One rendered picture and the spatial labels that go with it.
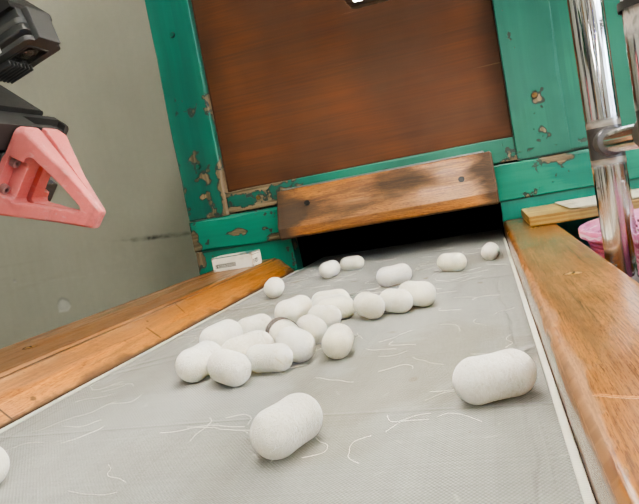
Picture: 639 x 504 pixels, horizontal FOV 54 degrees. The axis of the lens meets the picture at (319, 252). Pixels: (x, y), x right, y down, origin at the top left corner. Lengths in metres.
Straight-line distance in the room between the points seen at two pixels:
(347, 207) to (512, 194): 0.22
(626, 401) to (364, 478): 0.09
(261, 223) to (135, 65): 1.08
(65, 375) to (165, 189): 1.44
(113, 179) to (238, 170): 1.03
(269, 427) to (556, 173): 0.70
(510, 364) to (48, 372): 0.31
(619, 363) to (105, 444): 0.23
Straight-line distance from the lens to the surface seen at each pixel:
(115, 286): 1.99
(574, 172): 0.89
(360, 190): 0.86
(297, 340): 0.38
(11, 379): 0.45
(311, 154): 0.93
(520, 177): 0.89
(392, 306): 0.48
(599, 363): 0.24
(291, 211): 0.88
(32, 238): 2.13
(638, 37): 0.34
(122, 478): 0.28
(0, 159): 0.49
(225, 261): 0.87
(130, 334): 0.55
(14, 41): 0.50
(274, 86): 0.96
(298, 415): 0.25
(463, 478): 0.22
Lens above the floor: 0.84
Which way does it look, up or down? 5 degrees down
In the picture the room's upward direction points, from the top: 10 degrees counter-clockwise
